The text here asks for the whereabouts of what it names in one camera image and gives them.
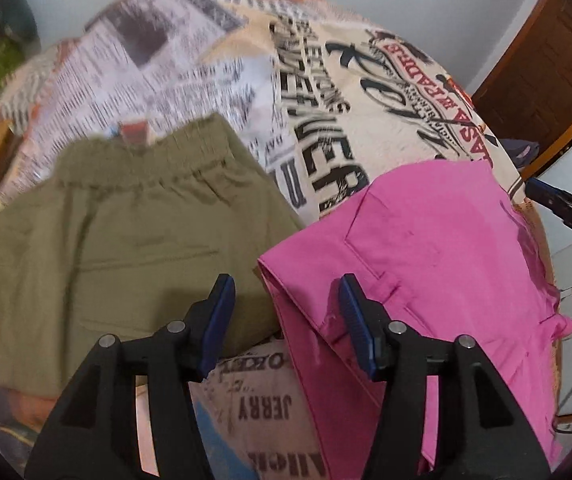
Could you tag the newspaper print bed cover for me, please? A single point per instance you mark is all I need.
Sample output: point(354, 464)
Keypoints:
point(323, 99)

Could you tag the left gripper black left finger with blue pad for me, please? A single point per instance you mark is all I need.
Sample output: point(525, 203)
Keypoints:
point(91, 432)

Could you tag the pink pants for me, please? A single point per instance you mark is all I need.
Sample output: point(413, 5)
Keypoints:
point(440, 245)

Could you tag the grey plush toy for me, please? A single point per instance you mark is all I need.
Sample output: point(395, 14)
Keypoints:
point(17, 21)

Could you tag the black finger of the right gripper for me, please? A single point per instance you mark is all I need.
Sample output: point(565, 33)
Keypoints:
point(558, 201)

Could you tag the olive green pants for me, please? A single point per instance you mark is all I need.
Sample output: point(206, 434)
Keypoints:
point(122, 239)

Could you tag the brown wooden door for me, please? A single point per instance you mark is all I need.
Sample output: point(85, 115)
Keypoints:
point(528, 94)

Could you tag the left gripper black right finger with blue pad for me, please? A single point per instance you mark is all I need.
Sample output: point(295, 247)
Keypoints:
point(482, 431)

